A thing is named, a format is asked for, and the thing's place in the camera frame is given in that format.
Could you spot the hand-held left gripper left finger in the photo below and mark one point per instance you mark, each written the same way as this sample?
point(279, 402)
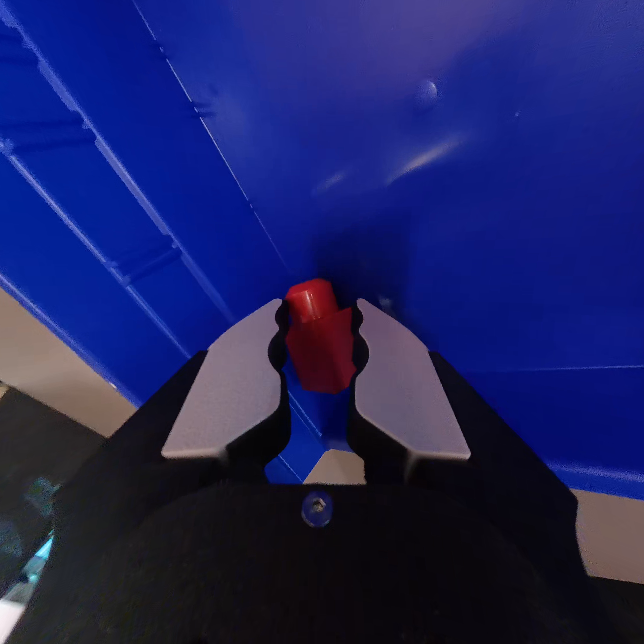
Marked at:
point(226, 397)

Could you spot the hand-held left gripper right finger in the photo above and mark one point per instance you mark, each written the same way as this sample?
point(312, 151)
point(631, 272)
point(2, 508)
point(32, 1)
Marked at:
point(412, 402)

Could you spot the red single-stud block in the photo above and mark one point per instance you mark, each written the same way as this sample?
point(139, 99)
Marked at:
point(319, 352)

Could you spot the blue plastic bin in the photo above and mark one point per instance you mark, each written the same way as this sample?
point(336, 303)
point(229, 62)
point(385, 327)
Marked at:
point(453, 201)

